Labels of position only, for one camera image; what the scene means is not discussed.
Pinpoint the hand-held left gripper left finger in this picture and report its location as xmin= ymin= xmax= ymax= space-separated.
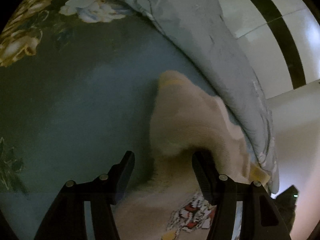
xmin=34 ymin=151 xmax=135 ymax=240

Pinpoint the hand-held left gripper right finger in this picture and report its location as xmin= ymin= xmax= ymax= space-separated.
xmin=191 ymin=152 xmax=293 ymax=240

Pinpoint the white wardrobe with black stripe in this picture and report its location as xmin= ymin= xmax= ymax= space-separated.
xmin=215 ymin=0 xmax=320 ymax=240

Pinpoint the grey floral quilt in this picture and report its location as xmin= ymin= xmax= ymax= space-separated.
xmin=105 ymin=0 xmax=280 ymax=194

